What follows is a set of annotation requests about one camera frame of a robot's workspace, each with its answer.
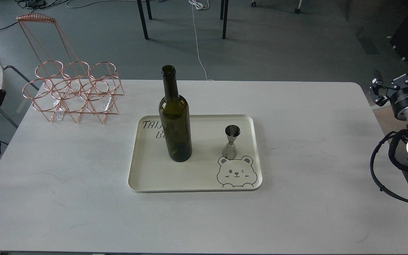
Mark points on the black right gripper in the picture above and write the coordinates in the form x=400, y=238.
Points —
x=406, y=99

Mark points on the steel double jigger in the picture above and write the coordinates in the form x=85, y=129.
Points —
x=229, y=151

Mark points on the dark green wine bottle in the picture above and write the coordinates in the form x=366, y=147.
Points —
x=174, y=116

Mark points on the black table leg left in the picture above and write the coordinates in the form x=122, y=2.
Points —
x=142, y=16

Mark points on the black table leg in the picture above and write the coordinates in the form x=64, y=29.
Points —
x=224, y=16
x=142, y=16

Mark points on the black table leg right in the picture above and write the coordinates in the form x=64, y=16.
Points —
x=224, y=16

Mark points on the cream bear serving tray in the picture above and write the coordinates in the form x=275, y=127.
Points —
x=152, y=170

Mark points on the copper wire bottle rack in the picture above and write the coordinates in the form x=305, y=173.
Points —
x=69, y=87

